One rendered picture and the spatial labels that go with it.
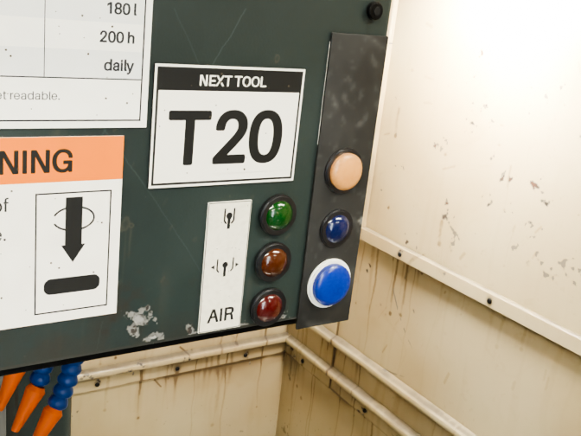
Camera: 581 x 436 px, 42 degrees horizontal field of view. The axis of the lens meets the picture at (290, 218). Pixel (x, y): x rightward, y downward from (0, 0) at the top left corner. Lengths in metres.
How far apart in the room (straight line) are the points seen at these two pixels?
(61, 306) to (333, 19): 0.23
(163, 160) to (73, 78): 0.07
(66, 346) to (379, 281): 1.21
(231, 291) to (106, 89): 0.15
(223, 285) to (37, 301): 0.12
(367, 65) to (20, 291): 0.25
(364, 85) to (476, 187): 0.90
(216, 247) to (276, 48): 0.12
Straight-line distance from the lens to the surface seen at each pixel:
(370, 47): 0.50
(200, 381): 1.87
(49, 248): 0.43
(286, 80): 0.46
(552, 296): 1.30
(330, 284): 0.52
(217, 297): 0.48
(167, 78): 0.43
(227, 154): 0.45
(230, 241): 0.47
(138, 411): 1.83
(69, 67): 0.41
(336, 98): 0.49
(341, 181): 0.50
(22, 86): 0.40
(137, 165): 0.43
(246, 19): 0.45
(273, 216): 0.48
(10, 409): 1.28
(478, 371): 1.45
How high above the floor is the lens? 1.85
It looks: 17 degrees down
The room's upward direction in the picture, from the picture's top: 6 degrees clockwise
